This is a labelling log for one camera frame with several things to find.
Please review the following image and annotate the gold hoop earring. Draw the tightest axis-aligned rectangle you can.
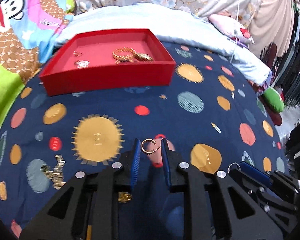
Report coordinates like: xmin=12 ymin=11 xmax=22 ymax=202
xmin=141 ymin=138 xmax=161 ymax=155

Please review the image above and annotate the gold clover necklace chain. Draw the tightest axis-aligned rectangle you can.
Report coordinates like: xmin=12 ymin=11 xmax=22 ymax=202
xmin=41 ymin=154 xmax=66 ymax=190

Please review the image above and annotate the gold chain bracelet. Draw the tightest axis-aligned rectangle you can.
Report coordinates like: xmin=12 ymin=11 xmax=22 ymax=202
xmin=112 ymin=47 xmax=138 ymax=64

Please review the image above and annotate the gold wristwatch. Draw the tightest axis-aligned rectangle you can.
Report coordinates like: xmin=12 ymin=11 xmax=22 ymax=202
xmin=133 ymin=52 xmax=153 ymax=61

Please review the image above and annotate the red jewelry tray box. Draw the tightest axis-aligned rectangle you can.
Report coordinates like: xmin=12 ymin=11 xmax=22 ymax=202
xmin=39 ymin=29 xmax=176 ymax=96

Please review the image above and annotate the navy planet pattern bedsheet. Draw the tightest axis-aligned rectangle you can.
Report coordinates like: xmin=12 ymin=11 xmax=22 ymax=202
xmin=0 ymin=43 xmax=288 ymax=228

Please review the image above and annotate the green plush toy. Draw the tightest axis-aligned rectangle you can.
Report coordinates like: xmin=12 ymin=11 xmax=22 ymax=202
xmin=262 ymin=87 xmax=285 ymax=113

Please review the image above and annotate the pink cartoon pillow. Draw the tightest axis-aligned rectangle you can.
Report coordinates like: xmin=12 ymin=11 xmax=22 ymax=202
xmin=208 ymin=14 xmax=254 ymax=45

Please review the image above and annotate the beige curtain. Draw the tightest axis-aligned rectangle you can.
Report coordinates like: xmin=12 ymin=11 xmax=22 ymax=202
xmin=249 ymin=0 xmax=300 ymax=57

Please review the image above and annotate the light blue pillow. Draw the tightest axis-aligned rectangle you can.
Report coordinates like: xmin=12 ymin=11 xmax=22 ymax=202
xmin=55 ymin=3 xmax=272 ymax=85

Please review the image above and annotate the colourful monkey cartoon quilt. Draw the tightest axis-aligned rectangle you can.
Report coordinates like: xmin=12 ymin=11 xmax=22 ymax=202
xmin=0 ymin=0 xmax=74 ymax=130

